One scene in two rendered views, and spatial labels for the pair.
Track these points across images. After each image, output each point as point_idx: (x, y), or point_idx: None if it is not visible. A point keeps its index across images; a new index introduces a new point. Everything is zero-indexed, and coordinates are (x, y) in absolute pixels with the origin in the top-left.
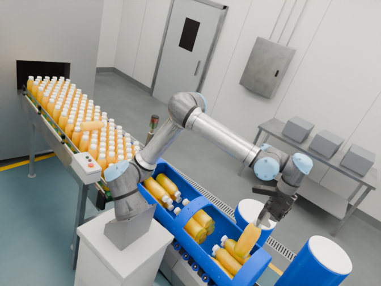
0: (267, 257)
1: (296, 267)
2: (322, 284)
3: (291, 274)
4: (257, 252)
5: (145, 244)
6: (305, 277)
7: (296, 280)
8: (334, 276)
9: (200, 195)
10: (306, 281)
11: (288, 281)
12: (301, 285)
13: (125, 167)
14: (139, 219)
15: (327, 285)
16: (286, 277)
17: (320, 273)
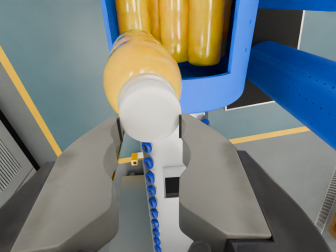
0: (208, 107)
1: (326, 84)
2: (315, 129)
3: (311, 77)
4: (194, 84)
5: None
6: (313, 104)
7: (304, 89)
8: (335, 147)
9: None
10: (307, 105)
11: (300, 77)
12: (301, 99)
13: None
14: None
15: (318, 134)
16: (306, 71)
17: (327, 128)
